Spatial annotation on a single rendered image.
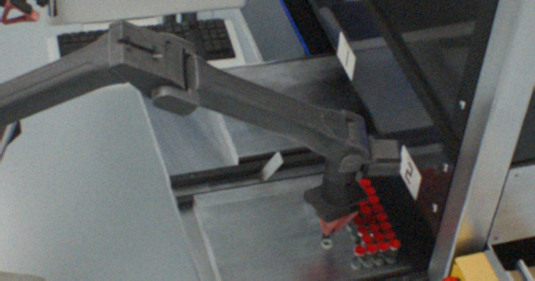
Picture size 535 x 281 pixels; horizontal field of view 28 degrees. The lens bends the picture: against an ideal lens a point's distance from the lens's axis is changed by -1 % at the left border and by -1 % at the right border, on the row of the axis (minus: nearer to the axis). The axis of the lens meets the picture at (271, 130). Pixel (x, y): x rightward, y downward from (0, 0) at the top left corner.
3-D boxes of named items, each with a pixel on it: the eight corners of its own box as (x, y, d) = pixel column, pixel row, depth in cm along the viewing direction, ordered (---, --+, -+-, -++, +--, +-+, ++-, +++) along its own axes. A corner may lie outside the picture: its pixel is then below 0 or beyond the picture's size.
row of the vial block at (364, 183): (365, 193, 214) (369, 177, 211) (398, 263, 201) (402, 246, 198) (354, 196, 213) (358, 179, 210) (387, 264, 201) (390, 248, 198)
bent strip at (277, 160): (277, 172, 217) (278, 150, 213) (281, 183, 215) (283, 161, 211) (207, 184, 213) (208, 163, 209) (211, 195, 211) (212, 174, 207)
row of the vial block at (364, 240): (343, 197, 213) (346, 181, 209) (375, 267, 200) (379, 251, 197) (333, 199, 212) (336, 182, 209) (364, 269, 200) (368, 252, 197)
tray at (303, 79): (353, 63, 243) (354, 51, 241) (395, 143, 225) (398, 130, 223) (204, 85, 234) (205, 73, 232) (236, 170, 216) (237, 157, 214)
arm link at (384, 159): (337, 110, 183) (343, 155, 178) (404, 109, 184) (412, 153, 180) (326, 146, 193) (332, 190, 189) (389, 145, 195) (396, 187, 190)
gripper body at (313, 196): (369, 203, 195) (374, 174, 190) (321, 222, 191) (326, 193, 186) (348, 180, 199) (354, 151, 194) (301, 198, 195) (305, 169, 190)
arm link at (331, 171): (325, 136, 188) (330, 160, 184) (364, 135, 189) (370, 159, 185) (320, 165, 193) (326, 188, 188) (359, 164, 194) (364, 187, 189)
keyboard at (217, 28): (223, 22, 263) (224, 13, 261) (236, 58, 253) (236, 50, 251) (56, 38, 254) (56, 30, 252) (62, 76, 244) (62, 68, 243)
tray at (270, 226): (360, 180, 217) (362, 167, 214) (408, 279, 199) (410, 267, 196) (193, 207, 208) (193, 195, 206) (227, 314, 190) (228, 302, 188)
